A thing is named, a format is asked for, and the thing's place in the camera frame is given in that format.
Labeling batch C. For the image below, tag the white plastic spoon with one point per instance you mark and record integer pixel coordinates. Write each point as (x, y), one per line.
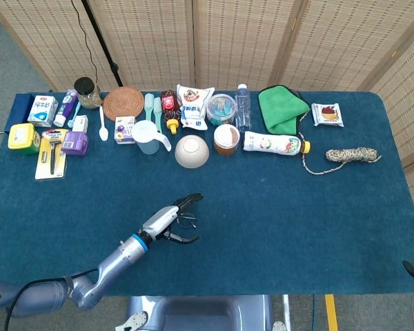
(103, 132)

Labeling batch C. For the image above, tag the clear tub of coloured clips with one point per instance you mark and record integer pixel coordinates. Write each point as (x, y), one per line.
(221, 110)

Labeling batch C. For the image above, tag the clear plastic water bottle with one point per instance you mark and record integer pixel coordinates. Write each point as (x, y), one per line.
(243, 110)

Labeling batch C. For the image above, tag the blue white milk carton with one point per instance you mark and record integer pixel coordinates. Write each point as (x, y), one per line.
(43, 112)

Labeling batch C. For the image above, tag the blue felt table cover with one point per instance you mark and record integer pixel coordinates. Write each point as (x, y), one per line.
(279, 224)

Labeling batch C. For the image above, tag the purple cardboard box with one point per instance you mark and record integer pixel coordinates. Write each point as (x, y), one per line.
(74, 143)

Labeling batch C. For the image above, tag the purple toothpaste tube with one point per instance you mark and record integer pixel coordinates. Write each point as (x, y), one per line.
(66, 107)

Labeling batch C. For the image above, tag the bamboo folding screen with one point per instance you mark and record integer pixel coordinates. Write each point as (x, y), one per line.
(227, 41)

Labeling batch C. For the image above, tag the small white purple carton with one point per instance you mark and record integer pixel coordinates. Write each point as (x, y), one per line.
(124, 131)

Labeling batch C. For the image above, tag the white milk powder bag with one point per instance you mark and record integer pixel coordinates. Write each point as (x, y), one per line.
(193, 103)

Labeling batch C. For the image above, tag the white snack packet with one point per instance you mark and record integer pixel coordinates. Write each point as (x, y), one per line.
(327, 115)

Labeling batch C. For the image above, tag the white metal table leg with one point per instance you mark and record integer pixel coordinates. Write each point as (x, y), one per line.
(287, 310)

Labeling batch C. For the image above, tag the small white cardboard box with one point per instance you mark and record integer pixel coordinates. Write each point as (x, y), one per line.
(80, 124)

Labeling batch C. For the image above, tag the syrup bottle with yellow cap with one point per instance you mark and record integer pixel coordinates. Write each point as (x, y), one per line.
(169, 103)

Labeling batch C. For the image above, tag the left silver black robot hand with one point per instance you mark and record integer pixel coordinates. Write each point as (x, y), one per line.
(160, 222)

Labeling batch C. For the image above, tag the beige upturned bowl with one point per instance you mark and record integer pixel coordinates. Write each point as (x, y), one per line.
(191, 151)

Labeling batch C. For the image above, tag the clear jar of rubber bands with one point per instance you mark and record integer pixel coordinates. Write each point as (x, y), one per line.
(226, 138)

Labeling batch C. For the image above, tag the black stand pole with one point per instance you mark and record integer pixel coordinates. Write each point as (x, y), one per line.
(101, 41)

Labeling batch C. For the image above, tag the yellow green lidded box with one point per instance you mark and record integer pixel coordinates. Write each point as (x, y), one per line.
(20, 136)

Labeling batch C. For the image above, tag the round woven rattan coaster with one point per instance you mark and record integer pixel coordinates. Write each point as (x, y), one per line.
(123, 103)

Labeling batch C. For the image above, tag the dark blue box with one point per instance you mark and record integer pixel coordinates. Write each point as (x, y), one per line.
(20, 107)

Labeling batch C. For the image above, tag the glass jar with black lid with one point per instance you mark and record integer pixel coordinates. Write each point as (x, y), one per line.
(88, 96)

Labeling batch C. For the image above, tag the white drink bottle yellow cap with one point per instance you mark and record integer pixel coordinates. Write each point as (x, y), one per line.
(272, 143)

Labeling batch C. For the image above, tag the razor blister pack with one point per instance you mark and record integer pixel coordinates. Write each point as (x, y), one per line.
(51, 155)

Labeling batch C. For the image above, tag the mint green brush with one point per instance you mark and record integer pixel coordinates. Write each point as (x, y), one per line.
(149, 103)
(157, 110)

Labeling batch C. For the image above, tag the green microfiber cloth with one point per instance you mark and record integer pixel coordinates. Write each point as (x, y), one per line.
(279, 110)

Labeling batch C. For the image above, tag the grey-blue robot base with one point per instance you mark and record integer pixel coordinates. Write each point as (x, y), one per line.
(200, 313)

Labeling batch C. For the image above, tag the light blue toothbrush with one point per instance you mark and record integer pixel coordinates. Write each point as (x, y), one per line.
(75, 112)

